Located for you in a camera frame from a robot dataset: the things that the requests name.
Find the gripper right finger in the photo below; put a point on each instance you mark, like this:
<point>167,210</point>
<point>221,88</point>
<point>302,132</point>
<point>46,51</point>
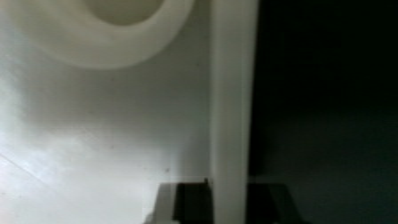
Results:
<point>270,205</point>

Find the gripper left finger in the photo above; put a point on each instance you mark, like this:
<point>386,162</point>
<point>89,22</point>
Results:
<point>181,203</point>

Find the white square tabletop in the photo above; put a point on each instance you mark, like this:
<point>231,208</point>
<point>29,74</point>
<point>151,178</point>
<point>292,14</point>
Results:
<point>125,106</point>

